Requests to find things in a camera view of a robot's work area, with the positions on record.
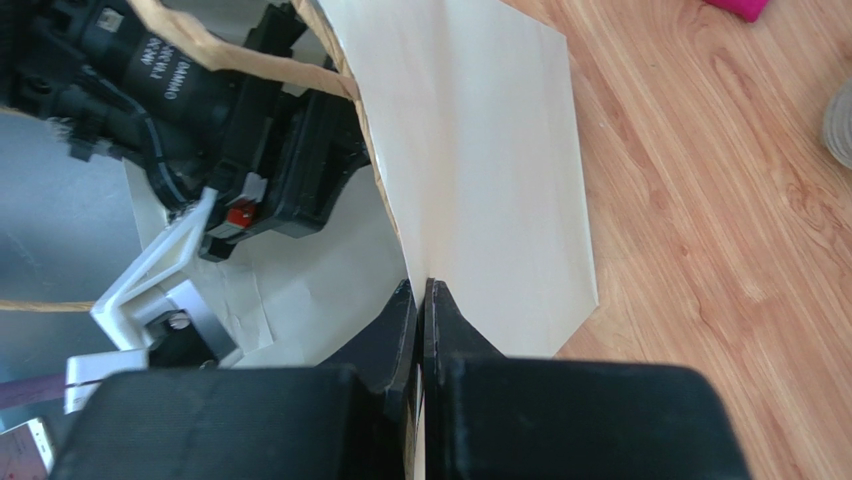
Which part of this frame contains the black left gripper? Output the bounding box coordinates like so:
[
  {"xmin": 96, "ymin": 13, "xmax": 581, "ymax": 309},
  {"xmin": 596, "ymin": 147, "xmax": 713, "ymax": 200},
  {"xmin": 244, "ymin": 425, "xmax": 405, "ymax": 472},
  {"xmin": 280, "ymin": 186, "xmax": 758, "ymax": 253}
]
[{"xmin": 199, "ymin": 3, "xmax": 371, "ymax": 264}]

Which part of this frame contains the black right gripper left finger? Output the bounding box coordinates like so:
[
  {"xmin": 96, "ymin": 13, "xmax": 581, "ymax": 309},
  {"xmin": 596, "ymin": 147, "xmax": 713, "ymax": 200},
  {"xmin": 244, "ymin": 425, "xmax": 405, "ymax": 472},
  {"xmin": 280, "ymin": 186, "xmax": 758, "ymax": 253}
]
[{"xmin": 51, "ymin": 281, "xmax": 418, "ymax": 479}]

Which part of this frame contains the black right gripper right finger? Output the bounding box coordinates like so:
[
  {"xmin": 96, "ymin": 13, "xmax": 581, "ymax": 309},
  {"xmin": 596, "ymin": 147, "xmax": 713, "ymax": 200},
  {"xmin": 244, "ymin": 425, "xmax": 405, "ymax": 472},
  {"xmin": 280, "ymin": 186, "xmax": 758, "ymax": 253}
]
[{"xmin": 423, "ymin": 279, "xmax": 749, "ymax": 479}]

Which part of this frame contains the brown paper bag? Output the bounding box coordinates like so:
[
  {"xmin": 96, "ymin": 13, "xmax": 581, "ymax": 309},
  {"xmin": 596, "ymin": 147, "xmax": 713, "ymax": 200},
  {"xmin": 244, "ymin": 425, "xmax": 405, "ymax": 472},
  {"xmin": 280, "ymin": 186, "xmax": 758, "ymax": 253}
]
[{"xmin": 0, "ymin": 0, "xmax": 600, "ymax": 374}]

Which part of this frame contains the cardboard cup carrier stack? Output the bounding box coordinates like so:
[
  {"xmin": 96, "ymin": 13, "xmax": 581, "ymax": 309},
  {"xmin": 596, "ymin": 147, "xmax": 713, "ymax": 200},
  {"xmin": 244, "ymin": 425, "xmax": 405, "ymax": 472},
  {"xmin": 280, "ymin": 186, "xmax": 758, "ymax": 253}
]
[{"xmin": 821, "ymin": 79, "xmax": 852, "ymax": 169}]

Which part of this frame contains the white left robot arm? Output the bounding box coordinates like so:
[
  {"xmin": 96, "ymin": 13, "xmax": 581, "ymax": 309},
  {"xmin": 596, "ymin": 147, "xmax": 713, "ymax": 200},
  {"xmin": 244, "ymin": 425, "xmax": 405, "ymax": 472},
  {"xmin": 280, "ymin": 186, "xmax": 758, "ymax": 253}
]
[{"xmin": 1, "ymin": 1, "xmax": 369, "ymax": 262}]

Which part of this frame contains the red folded cloth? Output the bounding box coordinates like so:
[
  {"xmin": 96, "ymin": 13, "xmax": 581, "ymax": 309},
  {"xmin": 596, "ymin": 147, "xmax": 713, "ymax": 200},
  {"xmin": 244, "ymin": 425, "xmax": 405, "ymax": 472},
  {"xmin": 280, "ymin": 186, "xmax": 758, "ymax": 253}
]
[{"xmin": 704, "ymin": 0, "xmax": 769, "ymax": 23}]

